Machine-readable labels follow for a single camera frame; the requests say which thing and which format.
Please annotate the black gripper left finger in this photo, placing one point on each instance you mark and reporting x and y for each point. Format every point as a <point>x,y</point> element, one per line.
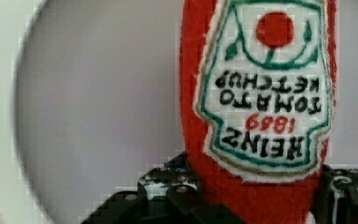
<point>170,194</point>

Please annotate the grey round plate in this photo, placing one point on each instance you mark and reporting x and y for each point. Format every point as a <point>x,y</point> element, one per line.
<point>97,100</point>

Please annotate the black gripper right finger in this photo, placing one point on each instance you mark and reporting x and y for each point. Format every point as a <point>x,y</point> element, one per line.
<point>336,200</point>

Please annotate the red plush ketchup bottle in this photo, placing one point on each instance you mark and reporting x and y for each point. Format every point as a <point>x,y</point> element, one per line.
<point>257,94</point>

